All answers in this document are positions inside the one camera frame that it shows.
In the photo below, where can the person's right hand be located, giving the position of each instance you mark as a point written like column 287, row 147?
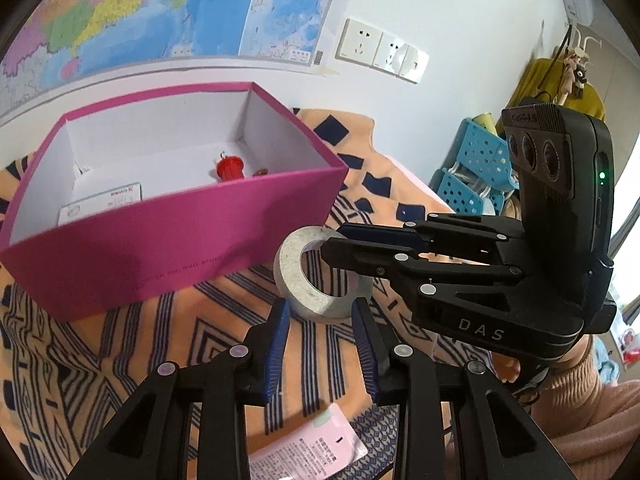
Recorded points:
column 506, row 370

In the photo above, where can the white coat rack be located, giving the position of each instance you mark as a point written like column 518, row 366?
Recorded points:
column 575, row 35

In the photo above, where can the white tape roll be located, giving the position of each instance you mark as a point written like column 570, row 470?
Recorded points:
column 292, row 280

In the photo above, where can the hanging plush toy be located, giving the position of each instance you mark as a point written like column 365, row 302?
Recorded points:
column 577, row 72

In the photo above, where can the pink cardboard box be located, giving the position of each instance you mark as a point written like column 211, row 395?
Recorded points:
column 150, row 250

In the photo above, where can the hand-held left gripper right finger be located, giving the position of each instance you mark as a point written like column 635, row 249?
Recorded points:
column 367, row 350

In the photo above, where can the white and blue carton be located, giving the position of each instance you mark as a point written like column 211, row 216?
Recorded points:
column 100, row 202

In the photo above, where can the blue perforated plastic rack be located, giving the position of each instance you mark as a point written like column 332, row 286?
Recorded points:
column 475, row 160

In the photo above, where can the wall map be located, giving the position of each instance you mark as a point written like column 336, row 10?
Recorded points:
column 150, row 5

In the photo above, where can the yellow-green roll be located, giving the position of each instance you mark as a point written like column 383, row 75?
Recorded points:
column 484, row 122

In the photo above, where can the white wall switch socket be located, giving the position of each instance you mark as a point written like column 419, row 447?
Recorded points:
column 402, row 57

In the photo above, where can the orange patterned blanket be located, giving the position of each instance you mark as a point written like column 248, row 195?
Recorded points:
column 390, row 160

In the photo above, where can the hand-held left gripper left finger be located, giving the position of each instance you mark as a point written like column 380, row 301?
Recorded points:
column 275, row 350

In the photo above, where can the white air conditioner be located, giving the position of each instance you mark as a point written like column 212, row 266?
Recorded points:
column 580, row 7

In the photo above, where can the pink tube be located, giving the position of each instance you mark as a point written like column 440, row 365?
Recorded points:
column 310, row 450

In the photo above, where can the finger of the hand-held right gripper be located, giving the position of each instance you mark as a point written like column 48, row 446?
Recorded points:
column 360, row 257
column 370, row 232

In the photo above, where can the yellow sweater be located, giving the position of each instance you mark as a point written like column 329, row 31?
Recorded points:
column 542, row 75

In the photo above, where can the small red jar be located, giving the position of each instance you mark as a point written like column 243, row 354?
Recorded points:
column 231, row 168

